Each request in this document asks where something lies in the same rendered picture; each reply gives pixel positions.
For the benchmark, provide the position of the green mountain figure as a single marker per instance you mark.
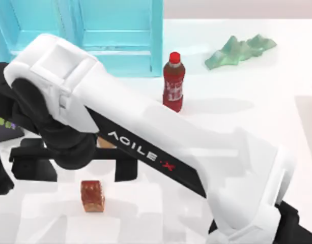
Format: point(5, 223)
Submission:
point(237, 52)

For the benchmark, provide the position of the dark purple book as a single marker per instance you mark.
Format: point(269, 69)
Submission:
point(5, 130)

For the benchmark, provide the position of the brown bread block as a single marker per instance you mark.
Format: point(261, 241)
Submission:
point(92, 195)

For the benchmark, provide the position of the red bottle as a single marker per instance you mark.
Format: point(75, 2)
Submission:
point(174, 84)

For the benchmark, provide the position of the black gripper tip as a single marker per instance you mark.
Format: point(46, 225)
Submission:
point(0, 172)

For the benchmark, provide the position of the light blue rack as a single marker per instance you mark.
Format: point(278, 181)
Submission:
point(99, 33)

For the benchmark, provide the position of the orange brown item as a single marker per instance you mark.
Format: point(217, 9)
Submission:
point(105, 143)

